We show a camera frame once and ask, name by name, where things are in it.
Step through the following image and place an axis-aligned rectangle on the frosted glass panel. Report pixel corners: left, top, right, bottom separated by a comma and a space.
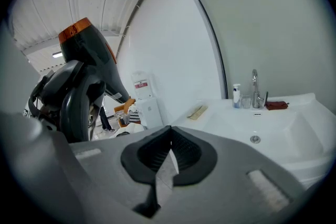
181, 0, 336, 103

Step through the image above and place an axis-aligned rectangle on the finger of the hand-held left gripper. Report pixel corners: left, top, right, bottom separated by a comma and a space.
43, 60, 85, 103
60, 80, 107, 144

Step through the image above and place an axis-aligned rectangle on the black white striped cushion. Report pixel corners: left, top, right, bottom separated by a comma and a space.
119, 109, 140, 124

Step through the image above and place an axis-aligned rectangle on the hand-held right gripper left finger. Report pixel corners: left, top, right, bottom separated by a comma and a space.
69, 125, 172, 224

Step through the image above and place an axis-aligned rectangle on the clear glass cup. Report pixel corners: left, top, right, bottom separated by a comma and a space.
240, 94, 252, 109

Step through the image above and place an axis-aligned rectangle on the chrome faucet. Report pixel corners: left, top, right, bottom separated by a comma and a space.
250, 68, 266, 109

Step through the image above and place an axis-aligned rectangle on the dark red pouch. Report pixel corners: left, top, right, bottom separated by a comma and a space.
265, 101, 290, 111

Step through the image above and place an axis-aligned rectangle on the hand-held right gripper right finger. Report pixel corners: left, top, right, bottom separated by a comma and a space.
154, 125, 308, 224

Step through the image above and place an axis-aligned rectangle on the tan cosmetic tube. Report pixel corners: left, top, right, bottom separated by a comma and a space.
191, 104, 209, 116
186, 106, 205, 121

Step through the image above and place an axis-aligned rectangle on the white water dispenser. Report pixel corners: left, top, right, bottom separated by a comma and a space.
133, 98, 164, 130

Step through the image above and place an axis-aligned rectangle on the white ceramic washbasin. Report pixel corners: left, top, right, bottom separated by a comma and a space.
170, 92, 333, 168

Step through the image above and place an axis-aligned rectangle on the white pump bottle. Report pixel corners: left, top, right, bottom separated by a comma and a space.
232, 83, 242, 109

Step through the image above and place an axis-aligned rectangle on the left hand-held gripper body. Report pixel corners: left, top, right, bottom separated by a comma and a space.
23, 73, 61, 131

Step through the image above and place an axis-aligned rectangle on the black orange hair dryer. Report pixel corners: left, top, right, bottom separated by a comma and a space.
58, 17, 131, 104

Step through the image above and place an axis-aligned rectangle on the orange armchair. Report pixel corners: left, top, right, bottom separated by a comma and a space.
114, 98, 136, 120

